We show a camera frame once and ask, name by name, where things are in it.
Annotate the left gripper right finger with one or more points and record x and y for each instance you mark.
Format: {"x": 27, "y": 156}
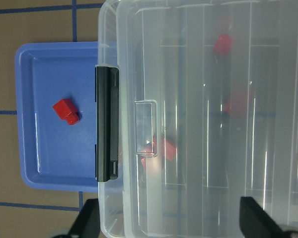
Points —
{"x": 254, "y": 222}

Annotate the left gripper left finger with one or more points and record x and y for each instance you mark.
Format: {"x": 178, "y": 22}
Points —
{"x": 87, "y": 223}

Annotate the clear plastic box lid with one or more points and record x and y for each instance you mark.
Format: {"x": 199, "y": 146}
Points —
{"x": 179, "y": 89}

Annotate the blue plastic tray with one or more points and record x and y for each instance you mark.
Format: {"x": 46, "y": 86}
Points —
{"x": 53, "y": 154}

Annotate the red block pair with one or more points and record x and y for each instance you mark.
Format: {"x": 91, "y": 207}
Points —
{"x": 149, "y": 154}
{"x": 168, "y": 149}

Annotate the red block under lid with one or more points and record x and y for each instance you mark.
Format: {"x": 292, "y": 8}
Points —
{"x": 238, "y": 102}

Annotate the red block front edge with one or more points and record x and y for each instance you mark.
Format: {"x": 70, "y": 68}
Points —
{"x": 222, "y": 45}

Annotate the clear plastic storage box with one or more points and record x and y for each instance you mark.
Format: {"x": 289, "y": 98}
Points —
{"x": 115, "y": 196}

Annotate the black box latch handle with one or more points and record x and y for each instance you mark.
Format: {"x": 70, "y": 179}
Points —
{"x": 107, "y": 129}

